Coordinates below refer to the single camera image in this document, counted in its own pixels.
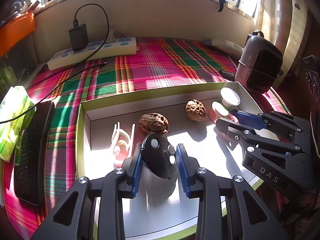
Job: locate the black charger adapter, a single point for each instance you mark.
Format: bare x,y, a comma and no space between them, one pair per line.
78,37

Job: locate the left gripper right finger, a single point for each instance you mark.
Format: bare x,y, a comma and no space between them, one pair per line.
248,217

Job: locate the grey portable fan heater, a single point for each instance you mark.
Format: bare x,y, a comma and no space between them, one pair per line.
259,64

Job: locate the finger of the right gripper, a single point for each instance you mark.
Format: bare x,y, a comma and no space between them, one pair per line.
283,125
251,141

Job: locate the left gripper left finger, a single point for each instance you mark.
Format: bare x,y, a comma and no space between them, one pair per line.
73,216

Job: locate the green tissue packet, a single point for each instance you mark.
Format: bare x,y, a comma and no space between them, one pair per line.
17,111

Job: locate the plaid bedspread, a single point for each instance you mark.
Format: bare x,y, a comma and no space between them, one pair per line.
159,62

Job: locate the white power strip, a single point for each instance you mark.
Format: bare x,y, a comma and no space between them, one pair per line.
94,50

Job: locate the brown walnut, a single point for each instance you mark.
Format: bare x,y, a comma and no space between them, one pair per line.
195,110
154,123

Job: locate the orange tray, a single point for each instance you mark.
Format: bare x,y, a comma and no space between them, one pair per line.
16,30

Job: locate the green spool white lid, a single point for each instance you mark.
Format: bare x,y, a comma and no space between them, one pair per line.
229,97

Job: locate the black round disc device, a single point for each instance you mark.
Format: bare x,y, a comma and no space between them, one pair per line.
159,156

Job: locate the shallow white cardboard box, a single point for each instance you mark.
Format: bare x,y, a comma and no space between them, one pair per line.
160,209

